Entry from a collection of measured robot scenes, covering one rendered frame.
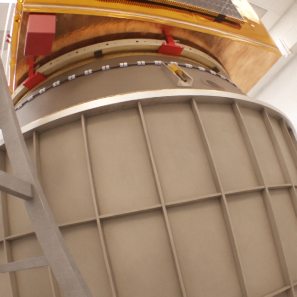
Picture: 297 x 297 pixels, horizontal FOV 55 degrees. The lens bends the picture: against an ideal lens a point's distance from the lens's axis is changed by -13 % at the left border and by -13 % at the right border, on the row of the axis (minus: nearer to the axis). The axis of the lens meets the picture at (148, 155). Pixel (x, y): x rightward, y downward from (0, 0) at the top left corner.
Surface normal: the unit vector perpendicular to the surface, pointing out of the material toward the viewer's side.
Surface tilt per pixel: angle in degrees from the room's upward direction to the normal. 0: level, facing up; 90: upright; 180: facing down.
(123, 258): 90
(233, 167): 90
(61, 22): 180
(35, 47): 180
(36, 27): 90
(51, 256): 92
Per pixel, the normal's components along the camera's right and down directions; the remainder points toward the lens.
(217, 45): 0.21, 0.89
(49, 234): -0.33, -0.29
